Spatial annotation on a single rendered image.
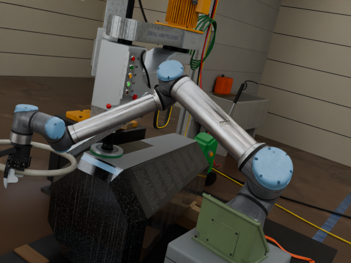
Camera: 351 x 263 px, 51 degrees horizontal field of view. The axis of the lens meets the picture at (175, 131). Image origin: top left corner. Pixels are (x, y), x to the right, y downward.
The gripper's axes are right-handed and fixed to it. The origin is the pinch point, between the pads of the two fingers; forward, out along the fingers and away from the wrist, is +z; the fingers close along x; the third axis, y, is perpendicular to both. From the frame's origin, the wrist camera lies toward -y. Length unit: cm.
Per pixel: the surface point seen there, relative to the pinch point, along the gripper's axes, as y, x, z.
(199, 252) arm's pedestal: 87, -26, -3
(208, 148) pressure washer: 127, 248, 18
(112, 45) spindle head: 22, 68, -69
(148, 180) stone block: 64, 67, 7
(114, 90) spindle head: 29, 66, -44
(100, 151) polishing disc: 29, 71, -3
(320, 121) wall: 357, 501, -26
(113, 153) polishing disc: 37, 72, -3
